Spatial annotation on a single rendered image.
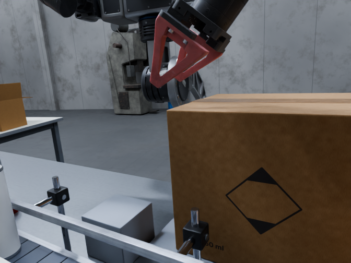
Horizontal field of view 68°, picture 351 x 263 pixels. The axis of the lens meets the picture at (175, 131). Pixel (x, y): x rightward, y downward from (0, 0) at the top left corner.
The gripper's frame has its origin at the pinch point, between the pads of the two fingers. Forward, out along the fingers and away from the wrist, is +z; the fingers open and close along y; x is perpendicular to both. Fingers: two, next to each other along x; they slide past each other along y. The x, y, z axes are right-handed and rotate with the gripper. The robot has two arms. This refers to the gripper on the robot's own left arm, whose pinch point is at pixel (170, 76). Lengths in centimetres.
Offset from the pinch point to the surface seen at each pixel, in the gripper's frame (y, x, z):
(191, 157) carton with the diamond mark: -3.3, 9.7, 9.2
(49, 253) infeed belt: 5.6, 0.8, 37.2
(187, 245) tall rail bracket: 8.0, 16.1, 14.2
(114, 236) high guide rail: 8.6, 8.0, 20.7
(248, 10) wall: -722, -95, -84
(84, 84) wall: -729, -407, 390
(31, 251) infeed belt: 6.1, -2.1, 39.5
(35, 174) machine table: -34, -31, 70
